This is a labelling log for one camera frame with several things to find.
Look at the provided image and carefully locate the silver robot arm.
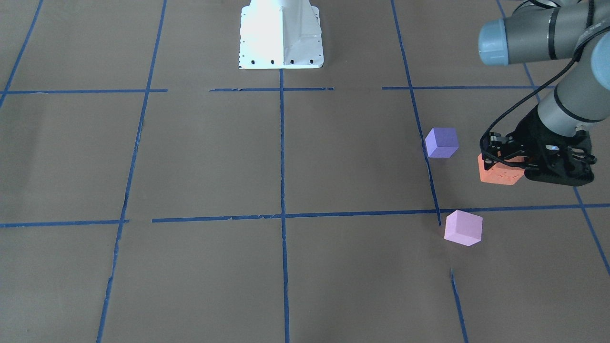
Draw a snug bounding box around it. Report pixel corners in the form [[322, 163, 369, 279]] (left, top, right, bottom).
[[478, 0, 610, 187]]

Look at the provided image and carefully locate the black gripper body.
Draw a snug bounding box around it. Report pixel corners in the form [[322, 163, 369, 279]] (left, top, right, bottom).
[[480, 107, 597, 186]]

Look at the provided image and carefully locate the black camera cable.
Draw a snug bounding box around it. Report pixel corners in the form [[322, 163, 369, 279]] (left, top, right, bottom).
[[480, 0, 610, 158]]

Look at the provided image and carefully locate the orange foam block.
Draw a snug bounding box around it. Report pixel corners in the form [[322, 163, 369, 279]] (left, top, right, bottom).
[[477, 154, 525, 185]]

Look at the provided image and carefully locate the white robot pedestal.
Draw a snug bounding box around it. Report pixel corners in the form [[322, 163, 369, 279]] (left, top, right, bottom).
[[238, 0, 325, 70]]

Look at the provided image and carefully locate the pink foam block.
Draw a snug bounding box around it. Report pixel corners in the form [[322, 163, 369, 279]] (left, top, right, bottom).
[[444, 210, 483, 247]]

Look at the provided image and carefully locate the purple foam block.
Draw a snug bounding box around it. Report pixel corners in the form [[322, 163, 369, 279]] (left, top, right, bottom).
[[424, 127, 460, 158]]

